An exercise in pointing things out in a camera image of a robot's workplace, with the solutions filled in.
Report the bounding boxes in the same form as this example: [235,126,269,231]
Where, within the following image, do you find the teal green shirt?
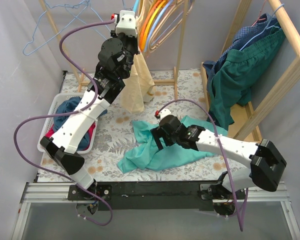
[117,120,215,174]

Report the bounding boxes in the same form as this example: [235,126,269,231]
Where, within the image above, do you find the beige plastic hanger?
[147,0,196,57]

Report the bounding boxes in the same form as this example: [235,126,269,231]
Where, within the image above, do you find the navy blue t shirt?
[52,96,108,151]

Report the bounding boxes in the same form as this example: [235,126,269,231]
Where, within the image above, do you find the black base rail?
[67,180,235,216]

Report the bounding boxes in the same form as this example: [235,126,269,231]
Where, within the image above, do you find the white plastic laundry basket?
[37,92,98,155]

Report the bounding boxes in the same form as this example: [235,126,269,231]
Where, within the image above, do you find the dark green shorts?
[207,27,286,130]

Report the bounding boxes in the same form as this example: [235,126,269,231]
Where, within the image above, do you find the wooden clothes rack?
[39,0,187,101]
[200,0,300,145]

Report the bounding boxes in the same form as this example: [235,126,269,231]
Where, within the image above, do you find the teal plastic hanger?
[132,0,143,14]

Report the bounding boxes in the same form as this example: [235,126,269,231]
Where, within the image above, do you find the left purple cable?
[13,19,116,227]

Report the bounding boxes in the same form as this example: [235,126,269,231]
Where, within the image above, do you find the blue checkered shorts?
[202,13,281,93]

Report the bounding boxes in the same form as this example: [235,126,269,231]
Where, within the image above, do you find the beige garment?
[119,0,156,113]

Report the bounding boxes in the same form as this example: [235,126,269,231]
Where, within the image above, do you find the floral table cloth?
[37,69,256,183]

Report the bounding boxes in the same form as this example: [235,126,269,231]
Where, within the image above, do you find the right wooden clothes rack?
[200,0,300,145]

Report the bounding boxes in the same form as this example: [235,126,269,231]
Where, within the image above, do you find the magenta t shirt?
[45,123,96,150]

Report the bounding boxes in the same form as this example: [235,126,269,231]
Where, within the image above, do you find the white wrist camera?
[111,10,138,38]
[154,108,172,122]

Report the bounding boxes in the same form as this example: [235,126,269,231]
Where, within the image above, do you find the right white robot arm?
[150,114,287,200]

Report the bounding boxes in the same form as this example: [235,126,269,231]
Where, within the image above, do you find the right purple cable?
[158,98,250,232]

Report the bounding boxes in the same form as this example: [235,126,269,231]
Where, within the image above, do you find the purple cable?
[158,98,250,232]
[13,19,116,227]

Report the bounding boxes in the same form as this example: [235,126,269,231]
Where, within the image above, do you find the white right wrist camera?
[154,108,172,122]

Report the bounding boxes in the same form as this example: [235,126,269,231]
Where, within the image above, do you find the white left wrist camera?
[111,10,138,38]

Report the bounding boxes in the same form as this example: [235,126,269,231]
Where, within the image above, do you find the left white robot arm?
[40,32,139,200]

